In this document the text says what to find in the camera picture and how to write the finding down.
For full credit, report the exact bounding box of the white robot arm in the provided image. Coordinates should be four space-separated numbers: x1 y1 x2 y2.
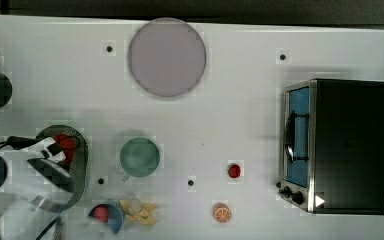
0 137 75 240

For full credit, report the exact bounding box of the red ball in bowl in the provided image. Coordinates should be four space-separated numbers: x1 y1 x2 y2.
93 205 109 223

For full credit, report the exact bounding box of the silver toaster oven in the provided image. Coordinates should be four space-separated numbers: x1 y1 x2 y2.
276 78 384 215

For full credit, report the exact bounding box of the blue bowl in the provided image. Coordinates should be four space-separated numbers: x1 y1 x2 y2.
88 202 125 234

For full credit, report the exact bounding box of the small red toy fruit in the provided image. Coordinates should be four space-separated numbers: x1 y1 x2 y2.
228 164 241 179

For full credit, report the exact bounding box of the orange half toy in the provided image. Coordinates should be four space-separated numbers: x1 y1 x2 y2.
213 203 232 223

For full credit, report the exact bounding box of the red ketchup bottle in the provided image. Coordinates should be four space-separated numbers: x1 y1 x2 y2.
54 134 77 167

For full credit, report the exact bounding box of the peeled toy banana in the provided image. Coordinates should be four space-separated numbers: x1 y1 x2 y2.
119 198 157 226

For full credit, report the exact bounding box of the grey round plate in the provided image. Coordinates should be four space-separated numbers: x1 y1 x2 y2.
128 18 207 98

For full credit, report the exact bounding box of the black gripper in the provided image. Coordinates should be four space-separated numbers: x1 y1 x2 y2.
27 137 74 193

